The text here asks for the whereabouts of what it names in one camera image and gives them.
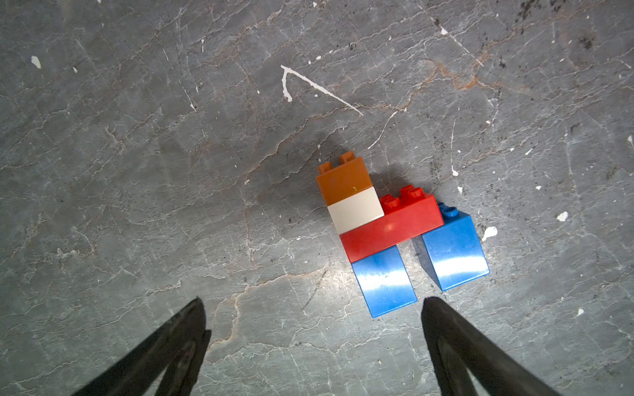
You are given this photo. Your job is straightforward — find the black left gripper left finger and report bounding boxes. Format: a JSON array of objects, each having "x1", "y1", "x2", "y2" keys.
[{"x1": 75, "y1": 298, "x2": 211, "y2": 395}]

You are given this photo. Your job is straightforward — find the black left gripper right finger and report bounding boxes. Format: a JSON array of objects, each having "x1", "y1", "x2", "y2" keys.
[{"x1": 421, "y1": 297, "x2": 558, "y2": 395}]

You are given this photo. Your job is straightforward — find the blue lego brick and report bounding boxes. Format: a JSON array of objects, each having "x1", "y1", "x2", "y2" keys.
[
  {"x1": 352, "y1": 246, "x2": 418, "y2": 318},
  {"x1": 422, "y1": 202, "x2": 490, "y2": 291}
]

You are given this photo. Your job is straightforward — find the red long lego brick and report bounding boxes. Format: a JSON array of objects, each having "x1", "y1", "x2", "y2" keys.
[{"x1": 340, "y1": 185, "x2": 444, "y2": 263}]

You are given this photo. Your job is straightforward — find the white lego brick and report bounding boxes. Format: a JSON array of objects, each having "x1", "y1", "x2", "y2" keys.
[{"x1": 328, "y1": 187, "x2": 384, "y2": 234}]

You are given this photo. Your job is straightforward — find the orange lego brick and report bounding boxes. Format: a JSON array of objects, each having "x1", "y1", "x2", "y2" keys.
[{"x1": 315, "y1": 151, "x2": 372, "y2": 206}]

